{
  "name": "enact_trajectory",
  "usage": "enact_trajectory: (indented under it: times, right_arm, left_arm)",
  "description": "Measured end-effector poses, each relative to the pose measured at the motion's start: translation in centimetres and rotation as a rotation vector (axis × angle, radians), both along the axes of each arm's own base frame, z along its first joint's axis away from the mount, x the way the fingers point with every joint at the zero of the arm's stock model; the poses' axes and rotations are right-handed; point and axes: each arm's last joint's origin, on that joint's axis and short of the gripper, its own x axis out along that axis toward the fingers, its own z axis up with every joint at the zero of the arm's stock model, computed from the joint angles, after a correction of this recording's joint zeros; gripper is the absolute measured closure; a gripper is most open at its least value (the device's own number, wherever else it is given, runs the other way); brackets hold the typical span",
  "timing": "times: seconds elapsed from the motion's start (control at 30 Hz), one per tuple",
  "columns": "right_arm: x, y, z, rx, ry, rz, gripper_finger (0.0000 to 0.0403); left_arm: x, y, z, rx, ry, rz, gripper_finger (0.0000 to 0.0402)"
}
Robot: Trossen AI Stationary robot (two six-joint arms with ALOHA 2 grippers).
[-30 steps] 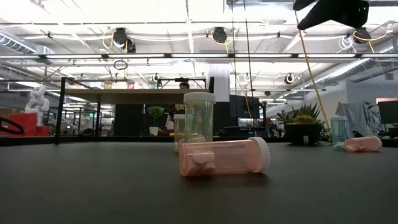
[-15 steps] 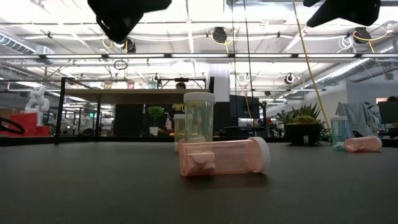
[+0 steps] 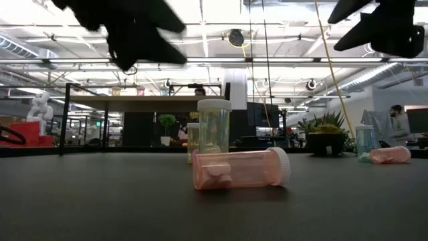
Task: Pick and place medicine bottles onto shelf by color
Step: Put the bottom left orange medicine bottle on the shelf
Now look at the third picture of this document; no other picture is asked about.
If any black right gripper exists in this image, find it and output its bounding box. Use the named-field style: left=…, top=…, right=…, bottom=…
left=326, top=0, right=426, bottom=58

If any black looped cable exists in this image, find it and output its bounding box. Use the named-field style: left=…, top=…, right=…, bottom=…
left=0, top=125, right=27, bottom=146

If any wooden shelf with black frame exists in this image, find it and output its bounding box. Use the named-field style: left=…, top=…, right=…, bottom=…
left=58, top=82, right=232, bottom=157

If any yellow hanging cable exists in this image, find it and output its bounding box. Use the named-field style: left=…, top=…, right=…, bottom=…
left=313, top=0, right=356, bottom=140

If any suspended linear light rail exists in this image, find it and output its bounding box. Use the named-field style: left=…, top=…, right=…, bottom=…
left=0, top=56, right=428, bottom=65

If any black computer monitor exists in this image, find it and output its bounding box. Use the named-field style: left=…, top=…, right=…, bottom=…
left=246, top=101, right=281, bottom=129
left=405, top=107, right=428, bottom=134

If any thin black hanging cable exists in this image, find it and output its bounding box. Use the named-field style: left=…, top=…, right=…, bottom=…
left=247, top=0, right=255, bottom=149

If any red box stack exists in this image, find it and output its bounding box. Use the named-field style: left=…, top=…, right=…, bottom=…
left=0, top=120, right=55, bottom=148

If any silver ventilation duct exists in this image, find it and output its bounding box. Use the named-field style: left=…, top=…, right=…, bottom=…
left=0, top=31, right=60, bottom=70
left=326, top=62, right=407, bottom=96

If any succulent plant in pot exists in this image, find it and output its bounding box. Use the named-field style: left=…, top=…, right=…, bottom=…
left=296, top=110, right=358, bottom=157

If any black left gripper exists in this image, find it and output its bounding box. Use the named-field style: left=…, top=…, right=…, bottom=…
left=49, top=0, right=188, bottom=72

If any grey hanging cloth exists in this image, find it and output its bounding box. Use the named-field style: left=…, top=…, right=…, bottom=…
left=360, top=109, right=395, bottom=145

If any white seated figure statue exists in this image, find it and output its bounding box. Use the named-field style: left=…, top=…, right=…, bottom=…
left=25, top=92, right=55, bottom=137

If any small green topiary plant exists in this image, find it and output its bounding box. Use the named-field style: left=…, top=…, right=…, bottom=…
left=157, top=113, right=177, bottom=147

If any black cabinet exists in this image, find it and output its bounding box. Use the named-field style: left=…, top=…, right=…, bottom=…
left=122, top=111, right=155, bottom=147

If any orange medicine bottle white cap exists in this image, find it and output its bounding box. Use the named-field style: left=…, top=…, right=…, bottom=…
left=192, top=147, right=292, bottom=191
left=368, top=145, right=412, bottom=165

